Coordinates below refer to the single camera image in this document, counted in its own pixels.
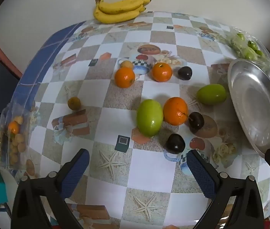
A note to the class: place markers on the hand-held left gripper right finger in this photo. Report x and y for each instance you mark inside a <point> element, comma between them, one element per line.
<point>200,174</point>

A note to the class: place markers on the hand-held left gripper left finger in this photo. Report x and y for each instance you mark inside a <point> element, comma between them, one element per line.
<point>76,174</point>

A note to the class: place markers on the dark purple plum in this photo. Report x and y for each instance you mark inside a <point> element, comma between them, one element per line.
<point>185,72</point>
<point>196,121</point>
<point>175,143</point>

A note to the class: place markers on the round metal plate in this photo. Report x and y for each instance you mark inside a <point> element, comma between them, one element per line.
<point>256,105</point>

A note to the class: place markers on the large green fruit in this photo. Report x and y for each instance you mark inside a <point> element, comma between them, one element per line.
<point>211,95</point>
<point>149,118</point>

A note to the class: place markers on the orange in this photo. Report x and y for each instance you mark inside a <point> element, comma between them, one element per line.
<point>161,72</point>
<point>124,77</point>
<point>13,127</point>
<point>175,111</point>

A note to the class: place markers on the small tan fruit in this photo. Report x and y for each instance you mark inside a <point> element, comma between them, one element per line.
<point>126,64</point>

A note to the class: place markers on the pile of small tan fruits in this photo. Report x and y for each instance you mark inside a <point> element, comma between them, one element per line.
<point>19,140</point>

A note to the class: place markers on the pile of small green fruits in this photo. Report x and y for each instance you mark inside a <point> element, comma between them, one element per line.
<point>250,50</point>

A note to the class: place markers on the small brownish green fruit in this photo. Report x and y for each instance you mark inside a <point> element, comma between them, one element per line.
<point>74,103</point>

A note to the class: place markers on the clear plastic bag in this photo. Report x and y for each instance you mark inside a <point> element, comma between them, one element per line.
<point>4,124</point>
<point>244,45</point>

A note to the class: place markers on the yellow banana bunch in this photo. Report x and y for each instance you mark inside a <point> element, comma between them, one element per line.
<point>116,16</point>

